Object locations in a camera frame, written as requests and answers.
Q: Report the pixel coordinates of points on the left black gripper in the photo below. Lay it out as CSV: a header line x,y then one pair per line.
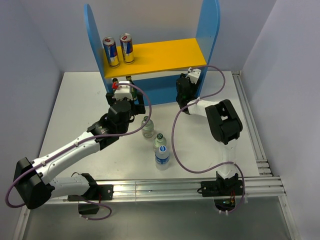
x,y
139,109

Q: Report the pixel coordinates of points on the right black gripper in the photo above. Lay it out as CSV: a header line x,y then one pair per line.
x,y
195,87

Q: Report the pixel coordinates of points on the red bull can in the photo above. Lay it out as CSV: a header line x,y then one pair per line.
x,y
111,52
126,44

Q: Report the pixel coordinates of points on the plastic water bottle blue cap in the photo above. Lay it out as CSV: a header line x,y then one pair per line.
x,y
162,158

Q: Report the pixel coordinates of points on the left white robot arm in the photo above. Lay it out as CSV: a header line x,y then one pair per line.
x,y
36,180

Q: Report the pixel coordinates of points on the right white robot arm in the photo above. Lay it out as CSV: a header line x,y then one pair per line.
x,y
224,124

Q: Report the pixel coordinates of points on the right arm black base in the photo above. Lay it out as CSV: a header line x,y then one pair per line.
x,y
225,189

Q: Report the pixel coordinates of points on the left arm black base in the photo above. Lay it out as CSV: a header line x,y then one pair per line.
x,y
91,202

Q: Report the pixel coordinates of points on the blue and yellow shelf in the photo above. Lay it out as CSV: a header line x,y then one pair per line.
x,y
159,63

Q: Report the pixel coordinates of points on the green bottle yellow label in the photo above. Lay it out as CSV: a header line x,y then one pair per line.
x,y
133,90

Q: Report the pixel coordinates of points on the green bottle red label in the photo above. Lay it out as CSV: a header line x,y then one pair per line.
x,y
115,81

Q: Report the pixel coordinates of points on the clear glass bottle green cap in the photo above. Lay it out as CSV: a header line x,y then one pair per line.
x,y
148,127

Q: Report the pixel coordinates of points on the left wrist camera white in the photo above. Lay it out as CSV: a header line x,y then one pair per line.
x,y
122,90

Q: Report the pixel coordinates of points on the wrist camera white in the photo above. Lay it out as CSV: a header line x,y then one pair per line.
x,y
122,90
193,74

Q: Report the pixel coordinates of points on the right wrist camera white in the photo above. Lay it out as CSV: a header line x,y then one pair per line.
x,y
193,74

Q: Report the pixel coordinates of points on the aluminium rail frame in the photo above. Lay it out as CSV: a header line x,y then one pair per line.
x,y
154,204

